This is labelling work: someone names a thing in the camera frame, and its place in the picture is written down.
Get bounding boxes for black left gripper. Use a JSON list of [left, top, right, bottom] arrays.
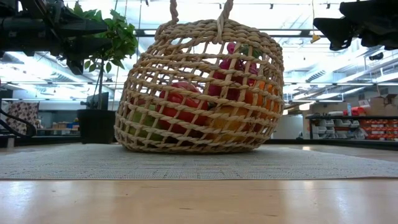
[[29, 0, 113, 57]]

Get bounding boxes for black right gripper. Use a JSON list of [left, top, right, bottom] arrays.
[[313, 0, 398, 51]]

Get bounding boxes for orange citrus fruit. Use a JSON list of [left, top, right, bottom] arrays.
[[245, 80, 280, 114]]

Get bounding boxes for green apple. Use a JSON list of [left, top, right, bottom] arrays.
[[129, 104, 165, 141]]

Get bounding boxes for orange-red round apple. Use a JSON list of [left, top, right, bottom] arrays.
[[155, 80, 210, 134]]

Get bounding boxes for purple grape bunch with leaf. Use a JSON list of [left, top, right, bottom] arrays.
[[207, 42, 261, 100]]

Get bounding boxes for woven wicker basket with handles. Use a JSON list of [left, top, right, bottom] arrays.
[[114, 0, 285, 155]]

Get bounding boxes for yellow-orange fruit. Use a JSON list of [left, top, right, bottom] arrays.
[[206, 105, 251, 141]]

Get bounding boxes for green leafy indoor tree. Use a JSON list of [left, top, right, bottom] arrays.
[[67, 1, 139, 110]]

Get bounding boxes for black monitor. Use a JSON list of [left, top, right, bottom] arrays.
[[80, 91, 110, 111]]

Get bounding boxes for red object on shelf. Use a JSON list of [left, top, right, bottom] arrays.
[[343, 106, 367, 117]]

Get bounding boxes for black shelf table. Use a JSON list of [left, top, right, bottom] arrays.
[[306, 114, 398, 149]]

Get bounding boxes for large brown cardboard box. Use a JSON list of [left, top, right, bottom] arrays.
[[365, 94, 398, 118]]

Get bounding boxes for black plant pot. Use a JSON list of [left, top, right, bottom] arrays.
[[76, 108, 119, 145]]

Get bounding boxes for floral patterned chair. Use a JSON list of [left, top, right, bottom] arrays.
[[4, 101, 40, 136]]

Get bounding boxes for red storage bins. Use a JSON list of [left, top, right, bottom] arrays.
[[360, 119, 398, 141]]

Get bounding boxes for white cabinet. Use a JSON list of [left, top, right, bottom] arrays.
[[273, 114, 304, 140]]

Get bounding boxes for grey woven placemat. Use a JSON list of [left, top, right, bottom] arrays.
[[0, 142, 398, 181]]

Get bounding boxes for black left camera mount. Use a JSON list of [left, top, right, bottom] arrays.
[[66, 58, 84, 76]]

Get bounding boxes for black looping cable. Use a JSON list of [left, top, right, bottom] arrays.
[[0, 107, 37, 138]]

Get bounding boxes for black frame rail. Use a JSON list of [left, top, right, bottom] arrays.
[[0, 134, 82, 147]]

